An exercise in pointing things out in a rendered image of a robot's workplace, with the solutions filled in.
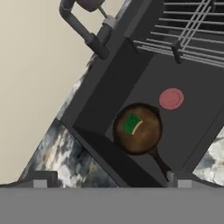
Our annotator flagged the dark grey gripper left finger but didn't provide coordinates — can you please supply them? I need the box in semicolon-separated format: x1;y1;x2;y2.
0;170;59;189

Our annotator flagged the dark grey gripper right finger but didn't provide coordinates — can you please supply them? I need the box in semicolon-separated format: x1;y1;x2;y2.
166;170;224;189

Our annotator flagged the brown frying pan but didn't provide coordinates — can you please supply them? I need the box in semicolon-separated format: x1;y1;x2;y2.
112;102;172;182

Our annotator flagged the green and yellow sponge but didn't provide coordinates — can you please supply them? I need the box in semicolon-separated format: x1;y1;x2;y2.
121;113;144;136

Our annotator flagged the pink round sink drain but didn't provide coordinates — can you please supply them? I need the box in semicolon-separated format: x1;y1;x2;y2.
158;87;186;111

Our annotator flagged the dark grey sink basin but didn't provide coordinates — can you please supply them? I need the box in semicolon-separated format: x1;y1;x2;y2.
59;0;224;188

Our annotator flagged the dark grey sink tap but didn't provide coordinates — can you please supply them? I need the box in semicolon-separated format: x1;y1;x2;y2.
59;0;118;61

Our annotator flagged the grey wire dish rack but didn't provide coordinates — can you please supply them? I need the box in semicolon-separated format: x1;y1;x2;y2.
132;0;224;69

